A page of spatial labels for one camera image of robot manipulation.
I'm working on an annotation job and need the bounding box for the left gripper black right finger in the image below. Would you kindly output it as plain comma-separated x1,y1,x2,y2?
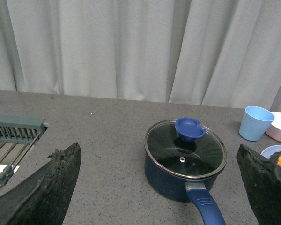
237,144,281,225

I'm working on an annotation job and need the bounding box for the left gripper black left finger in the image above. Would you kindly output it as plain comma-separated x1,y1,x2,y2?
0,142,81,225

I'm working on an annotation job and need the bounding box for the glass lid with blue knob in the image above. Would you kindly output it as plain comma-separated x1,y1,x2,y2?
145,119,227,179

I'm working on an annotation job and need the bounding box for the light blue plastic plate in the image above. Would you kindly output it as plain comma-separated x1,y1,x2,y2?
261,145,281,159

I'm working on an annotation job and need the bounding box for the pink plastic bowl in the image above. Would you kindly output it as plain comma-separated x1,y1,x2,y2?
266,112,281,142

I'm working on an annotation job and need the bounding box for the light blue plastic cup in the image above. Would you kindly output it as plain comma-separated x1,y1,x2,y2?
239,106,275,142

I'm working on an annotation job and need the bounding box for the green dish drying rack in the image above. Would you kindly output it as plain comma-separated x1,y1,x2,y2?
0,114,49,190

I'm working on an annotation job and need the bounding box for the white pleated curtain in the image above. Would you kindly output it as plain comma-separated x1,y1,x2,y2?
0,0,281,111

